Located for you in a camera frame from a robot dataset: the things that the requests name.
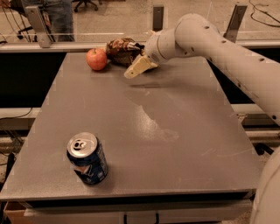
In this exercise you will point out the middle metal bracket post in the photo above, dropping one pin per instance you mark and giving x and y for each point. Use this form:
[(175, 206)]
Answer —
[(157, 18)]

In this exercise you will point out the black rolling chair left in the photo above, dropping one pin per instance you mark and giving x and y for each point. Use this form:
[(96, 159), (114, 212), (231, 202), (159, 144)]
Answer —
[(24, 31)]

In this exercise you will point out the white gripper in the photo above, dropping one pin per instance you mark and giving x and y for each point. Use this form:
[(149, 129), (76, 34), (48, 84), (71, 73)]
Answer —
[(151, 47)]

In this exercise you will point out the left metal bracket post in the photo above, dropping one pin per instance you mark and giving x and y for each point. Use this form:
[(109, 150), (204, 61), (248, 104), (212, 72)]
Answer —
[(38, 24)]

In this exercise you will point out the blue soda can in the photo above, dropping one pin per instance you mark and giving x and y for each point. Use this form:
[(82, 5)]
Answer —
[(85, 152)]

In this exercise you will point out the right metal bracket post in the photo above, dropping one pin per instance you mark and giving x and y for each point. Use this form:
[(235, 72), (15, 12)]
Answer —
[(235, 22)]

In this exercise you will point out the metal barrier rail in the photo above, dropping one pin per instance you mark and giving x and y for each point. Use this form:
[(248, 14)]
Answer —
[(79, 47)]

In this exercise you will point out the red apple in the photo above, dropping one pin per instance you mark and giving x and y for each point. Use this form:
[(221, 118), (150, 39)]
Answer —
[(97, 59)]

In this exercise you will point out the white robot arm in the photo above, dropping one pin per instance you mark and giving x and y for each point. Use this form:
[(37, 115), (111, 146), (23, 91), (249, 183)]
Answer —
[(255, 75)]

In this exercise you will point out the metal bracket post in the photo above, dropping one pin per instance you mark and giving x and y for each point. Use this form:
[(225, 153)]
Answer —
[(38, 24), (157, 18), (235, 22)]

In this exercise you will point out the brown chip bag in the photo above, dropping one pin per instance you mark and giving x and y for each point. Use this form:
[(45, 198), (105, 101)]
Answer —
[(123, 51)]

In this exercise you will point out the person in jeans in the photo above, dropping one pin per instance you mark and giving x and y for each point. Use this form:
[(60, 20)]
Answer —
[(60, 16)]

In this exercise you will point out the black office chair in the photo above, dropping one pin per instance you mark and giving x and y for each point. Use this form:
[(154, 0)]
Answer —
[(85, 3)]

